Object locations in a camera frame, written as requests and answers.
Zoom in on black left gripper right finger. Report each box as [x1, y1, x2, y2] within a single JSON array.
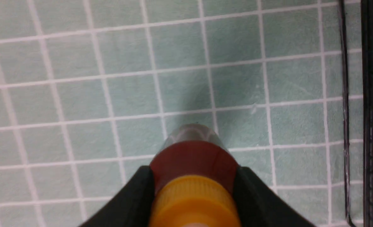
[[233, 166, 314, 227]]

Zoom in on green checkered tablecloth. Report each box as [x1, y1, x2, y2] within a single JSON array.
[[0, 0, 347, 227]]

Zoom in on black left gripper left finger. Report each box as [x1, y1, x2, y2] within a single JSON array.
[[80, 166, 155, 227]]

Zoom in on red ketchup bottle yellow cap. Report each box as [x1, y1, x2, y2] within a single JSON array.
[[148, 124, 241, 227]]

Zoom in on black wire mesh rack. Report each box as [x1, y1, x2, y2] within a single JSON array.
[[338, 0, 373, 227]]

